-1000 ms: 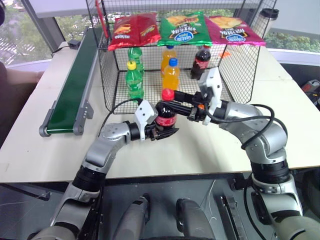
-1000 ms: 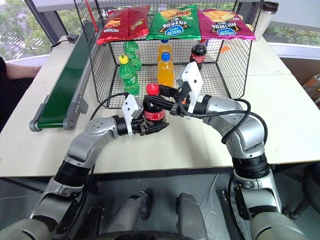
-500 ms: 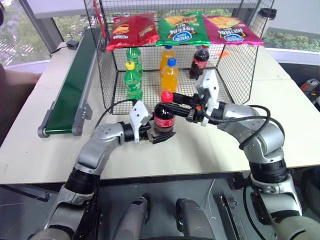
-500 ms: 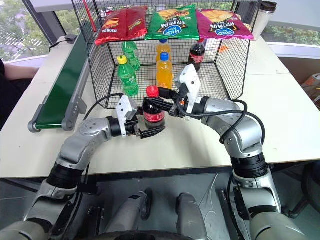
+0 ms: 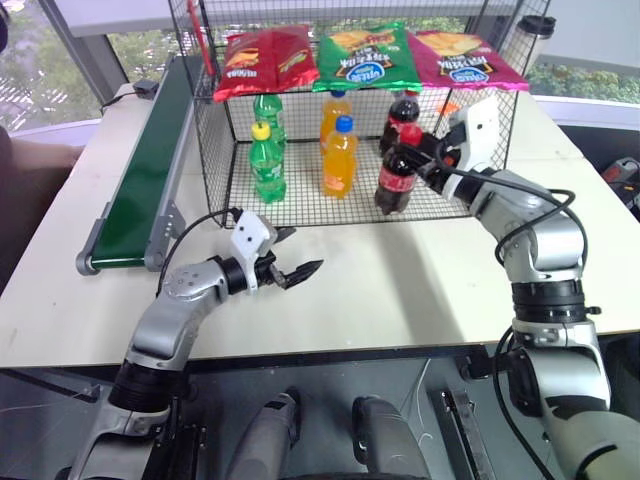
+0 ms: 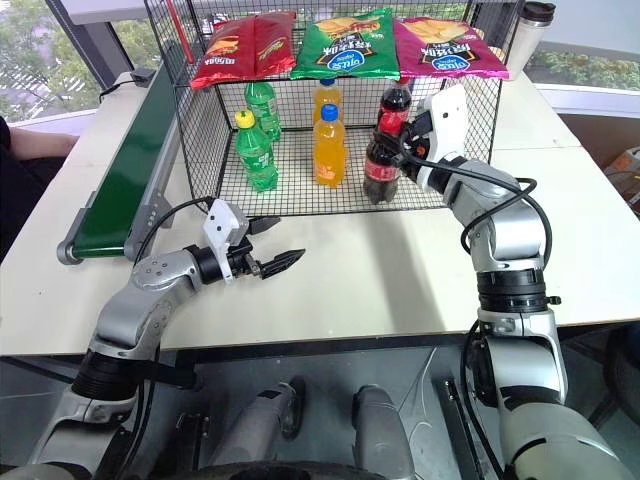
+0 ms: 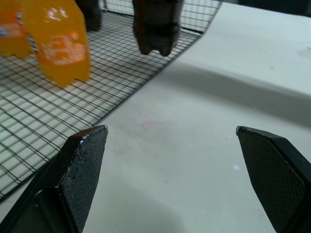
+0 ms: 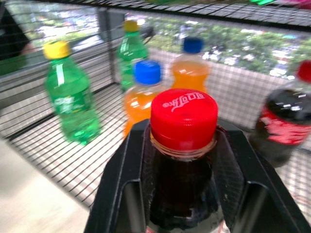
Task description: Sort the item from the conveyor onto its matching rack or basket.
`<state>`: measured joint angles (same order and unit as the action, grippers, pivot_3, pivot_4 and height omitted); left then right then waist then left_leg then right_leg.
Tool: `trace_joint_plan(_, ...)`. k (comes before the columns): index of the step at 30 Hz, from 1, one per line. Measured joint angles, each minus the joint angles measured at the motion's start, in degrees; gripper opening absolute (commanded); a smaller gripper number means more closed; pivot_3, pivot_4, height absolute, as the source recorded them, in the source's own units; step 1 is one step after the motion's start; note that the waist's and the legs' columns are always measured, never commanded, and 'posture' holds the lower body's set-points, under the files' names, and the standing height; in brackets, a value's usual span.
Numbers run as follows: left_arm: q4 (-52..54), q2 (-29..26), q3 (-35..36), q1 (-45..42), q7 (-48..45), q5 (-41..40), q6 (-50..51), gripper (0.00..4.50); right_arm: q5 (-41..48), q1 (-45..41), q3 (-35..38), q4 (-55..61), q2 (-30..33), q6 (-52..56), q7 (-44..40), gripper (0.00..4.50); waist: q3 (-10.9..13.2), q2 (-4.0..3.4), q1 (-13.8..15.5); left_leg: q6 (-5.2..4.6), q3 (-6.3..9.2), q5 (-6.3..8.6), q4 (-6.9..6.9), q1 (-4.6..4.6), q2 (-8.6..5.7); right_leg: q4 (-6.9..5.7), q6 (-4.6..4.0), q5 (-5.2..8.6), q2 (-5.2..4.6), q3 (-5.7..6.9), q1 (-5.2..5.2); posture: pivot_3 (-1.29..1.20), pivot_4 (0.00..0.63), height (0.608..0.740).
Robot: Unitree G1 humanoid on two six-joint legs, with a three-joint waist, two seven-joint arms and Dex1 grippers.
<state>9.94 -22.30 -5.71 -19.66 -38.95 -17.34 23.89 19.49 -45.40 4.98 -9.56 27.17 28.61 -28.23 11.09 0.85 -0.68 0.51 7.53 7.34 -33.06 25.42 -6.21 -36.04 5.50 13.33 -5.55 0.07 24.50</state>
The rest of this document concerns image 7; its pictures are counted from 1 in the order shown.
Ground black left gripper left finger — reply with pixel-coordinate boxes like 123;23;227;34
0;125;109;233

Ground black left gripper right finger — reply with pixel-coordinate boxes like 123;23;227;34
235;125;311;233

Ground orange soda bottle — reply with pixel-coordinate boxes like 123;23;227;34
0;0;35;58
21;0;91;87

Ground dark cola bottle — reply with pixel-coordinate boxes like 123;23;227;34
132;0;185;56
75;0;103;32

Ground black wire rack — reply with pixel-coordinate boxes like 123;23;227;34
0;0;224;198

